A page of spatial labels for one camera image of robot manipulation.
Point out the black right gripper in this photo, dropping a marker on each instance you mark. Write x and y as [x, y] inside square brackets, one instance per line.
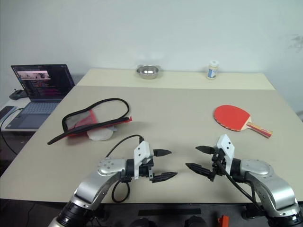
[216, 168]

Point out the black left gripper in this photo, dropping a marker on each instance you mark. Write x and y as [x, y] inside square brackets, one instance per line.
[146, 172]

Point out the red table tennis paddle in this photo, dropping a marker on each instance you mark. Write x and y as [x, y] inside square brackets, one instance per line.
[229, 116]

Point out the black red paddle case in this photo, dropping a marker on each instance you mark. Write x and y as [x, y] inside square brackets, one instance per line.
[79, 120]

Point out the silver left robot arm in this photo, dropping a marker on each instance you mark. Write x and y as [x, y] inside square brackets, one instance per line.
[90, 186]

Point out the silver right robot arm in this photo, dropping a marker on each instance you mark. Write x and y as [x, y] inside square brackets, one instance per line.
[272, 186]

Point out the orange-red clamp piece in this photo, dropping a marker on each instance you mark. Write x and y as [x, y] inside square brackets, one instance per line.
[223, 221]

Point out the white round padding piece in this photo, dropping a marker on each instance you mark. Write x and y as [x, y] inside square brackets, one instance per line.
[99, 136]

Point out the white capped small jar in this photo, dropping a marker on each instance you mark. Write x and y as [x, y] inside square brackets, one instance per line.
[213, 71]

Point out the stainless steel bowl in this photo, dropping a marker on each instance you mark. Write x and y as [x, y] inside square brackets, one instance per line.
[146, 72]

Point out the open blue-grey laptop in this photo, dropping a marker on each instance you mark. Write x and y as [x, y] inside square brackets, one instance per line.
[40, 80]

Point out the black handheld controller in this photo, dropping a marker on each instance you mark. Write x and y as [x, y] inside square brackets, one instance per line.
[17, 94]

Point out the dark smartphone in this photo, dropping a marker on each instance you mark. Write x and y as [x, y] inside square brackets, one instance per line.
[6, 111]

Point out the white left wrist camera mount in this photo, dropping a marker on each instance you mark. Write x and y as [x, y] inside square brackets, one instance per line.
[142, 151]

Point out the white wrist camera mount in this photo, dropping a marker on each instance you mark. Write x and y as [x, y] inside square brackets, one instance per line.
[142, 151]
[226, 144]

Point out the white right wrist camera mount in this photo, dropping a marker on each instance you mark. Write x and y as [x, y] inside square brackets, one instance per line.
[226, 144]

